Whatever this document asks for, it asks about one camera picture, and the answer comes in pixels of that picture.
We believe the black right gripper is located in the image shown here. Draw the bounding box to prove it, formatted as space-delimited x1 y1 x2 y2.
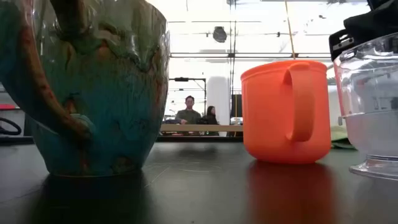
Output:
343 0 398 44

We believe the orange plastic mug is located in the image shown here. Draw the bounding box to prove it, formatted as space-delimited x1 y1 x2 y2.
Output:
240 60 332 165

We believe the teal brown glazed ceramic mug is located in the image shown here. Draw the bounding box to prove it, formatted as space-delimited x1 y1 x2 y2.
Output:
0 0 171 177

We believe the green cloth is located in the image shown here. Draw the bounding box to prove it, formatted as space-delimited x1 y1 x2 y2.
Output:
330 126 357 149

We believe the round black ceiling device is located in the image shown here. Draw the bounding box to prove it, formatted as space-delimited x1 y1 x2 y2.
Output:
213 26 228 44

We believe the black monitor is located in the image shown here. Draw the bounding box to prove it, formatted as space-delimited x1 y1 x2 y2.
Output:
231 94 243 118

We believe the white round column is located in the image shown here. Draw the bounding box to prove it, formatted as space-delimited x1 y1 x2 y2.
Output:
206 76 231 137

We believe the person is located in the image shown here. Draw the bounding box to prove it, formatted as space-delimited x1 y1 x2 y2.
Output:
175 95 203 126
203 105 220 126

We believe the hanging yellow cable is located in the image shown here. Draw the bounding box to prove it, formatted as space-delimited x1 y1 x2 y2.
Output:
284 0 297 60

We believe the black cable loop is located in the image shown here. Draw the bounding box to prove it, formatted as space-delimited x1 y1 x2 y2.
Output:
0 117 22 136

